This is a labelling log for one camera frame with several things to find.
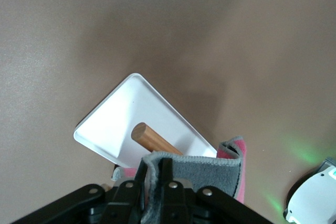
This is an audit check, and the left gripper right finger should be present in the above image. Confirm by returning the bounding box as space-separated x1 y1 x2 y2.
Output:
159 157 197 224

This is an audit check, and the white towel rack base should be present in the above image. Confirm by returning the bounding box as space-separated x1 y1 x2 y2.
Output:
73 72 218 170

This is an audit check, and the pink and grey cloth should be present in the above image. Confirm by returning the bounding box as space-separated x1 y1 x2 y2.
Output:
111 135 248 224

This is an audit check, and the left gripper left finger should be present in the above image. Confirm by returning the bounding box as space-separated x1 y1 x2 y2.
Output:
104 157 147 224

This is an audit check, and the wooden rack rod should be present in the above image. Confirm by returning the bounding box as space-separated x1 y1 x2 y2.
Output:
130 122 185 157

